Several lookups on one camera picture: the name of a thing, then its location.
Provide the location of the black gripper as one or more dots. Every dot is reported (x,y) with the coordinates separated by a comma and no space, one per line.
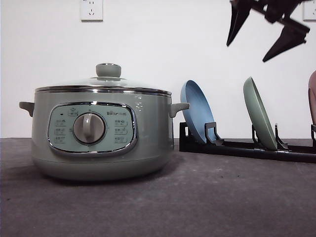
(293,33)

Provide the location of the green plate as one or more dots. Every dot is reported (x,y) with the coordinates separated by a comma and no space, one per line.
(260,116)

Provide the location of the glass steamer lid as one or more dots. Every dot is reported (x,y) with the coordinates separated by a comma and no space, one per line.
(107,80)

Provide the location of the pink plate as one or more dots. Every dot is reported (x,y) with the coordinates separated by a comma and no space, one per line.
(312,96)

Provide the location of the blue plate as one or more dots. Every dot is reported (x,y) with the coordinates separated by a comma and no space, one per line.
(200,110)

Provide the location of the black plate rack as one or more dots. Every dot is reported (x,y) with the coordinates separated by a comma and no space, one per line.
(257,149)

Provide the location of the green electric steamer pot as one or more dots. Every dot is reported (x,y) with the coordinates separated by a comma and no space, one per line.
(102,135)

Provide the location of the dark grey table mat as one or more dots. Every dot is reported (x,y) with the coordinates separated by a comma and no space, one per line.
(198,195)

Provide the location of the white wall socket right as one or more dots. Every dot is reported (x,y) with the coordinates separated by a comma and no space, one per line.
(309,10)

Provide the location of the white wall socket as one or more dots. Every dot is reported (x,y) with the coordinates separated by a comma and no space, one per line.
(309,10)
(91,11)

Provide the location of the white wall socket left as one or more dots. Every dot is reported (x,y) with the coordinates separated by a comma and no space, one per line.
(91,11)

